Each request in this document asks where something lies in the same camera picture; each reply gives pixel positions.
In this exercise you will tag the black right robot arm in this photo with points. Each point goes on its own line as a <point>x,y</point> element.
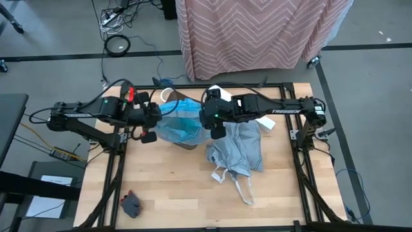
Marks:
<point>283,108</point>

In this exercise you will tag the black chair leg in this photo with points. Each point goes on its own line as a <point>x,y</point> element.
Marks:
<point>11,21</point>

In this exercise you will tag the grey rag with red tag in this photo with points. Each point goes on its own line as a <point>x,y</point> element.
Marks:
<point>132,204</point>

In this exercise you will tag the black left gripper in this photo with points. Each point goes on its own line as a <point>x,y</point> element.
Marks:
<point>145,114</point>

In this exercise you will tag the dark grey trash bin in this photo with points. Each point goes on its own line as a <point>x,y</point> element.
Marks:
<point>176,96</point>

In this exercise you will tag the rack caster wheel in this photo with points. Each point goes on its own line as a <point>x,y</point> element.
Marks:
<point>313,62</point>

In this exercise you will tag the black beam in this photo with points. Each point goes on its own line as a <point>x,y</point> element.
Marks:
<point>32,187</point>

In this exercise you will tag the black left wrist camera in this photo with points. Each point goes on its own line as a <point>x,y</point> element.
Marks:
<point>149,137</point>

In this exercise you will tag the white paper sheet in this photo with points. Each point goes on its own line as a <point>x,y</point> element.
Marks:
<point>48,203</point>

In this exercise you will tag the black floor box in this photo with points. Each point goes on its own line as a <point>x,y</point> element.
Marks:
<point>169,9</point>

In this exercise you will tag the white power strip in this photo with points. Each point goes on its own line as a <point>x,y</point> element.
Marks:
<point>109,18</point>

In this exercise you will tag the grey cart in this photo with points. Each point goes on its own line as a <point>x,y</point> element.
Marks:
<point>58,169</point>

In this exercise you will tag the pink chevron blanket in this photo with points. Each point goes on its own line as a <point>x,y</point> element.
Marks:
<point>257,32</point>

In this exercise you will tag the black power supply box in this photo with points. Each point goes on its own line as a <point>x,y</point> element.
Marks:
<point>62,154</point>

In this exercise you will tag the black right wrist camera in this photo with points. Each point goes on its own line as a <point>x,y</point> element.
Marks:
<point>218,132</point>

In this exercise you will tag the white tape roll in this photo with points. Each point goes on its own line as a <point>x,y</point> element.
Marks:
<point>164,94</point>

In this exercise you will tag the black side table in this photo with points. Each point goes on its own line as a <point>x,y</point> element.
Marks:
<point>11,122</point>

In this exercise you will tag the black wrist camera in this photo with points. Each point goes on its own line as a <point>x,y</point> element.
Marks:
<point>218,132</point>
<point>149,137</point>

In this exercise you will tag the grey trash bag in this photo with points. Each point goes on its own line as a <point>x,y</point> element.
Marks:
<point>238,151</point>

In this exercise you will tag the blue plastic bag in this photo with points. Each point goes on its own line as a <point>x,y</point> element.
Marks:
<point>180,124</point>

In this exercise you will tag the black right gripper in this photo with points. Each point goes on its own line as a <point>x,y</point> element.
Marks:
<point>210,112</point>

